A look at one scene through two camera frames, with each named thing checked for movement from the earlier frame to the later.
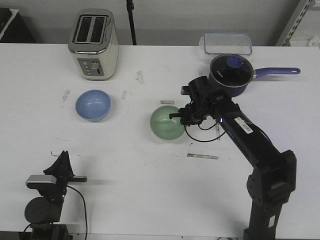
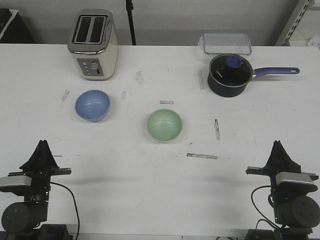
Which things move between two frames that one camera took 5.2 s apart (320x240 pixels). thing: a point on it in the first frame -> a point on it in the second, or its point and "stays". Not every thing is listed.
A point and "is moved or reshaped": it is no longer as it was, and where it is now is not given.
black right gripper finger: x=189 y=121 -> x=273 y=161
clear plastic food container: x=233 y=43 stays
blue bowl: x=93 y=105 stays
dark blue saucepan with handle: x=234 y=72 stays
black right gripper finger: x=175 y=115 -> x=285 y=163
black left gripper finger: x=67 y=169 -> x=49 y=161
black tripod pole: x=130 y=8 stays
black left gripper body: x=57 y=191 -> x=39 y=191
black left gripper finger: x=57 y=168 -> x=37 y=161
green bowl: x=164 y=127 is moved or reshaped
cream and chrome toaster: x=93 y=43 stays
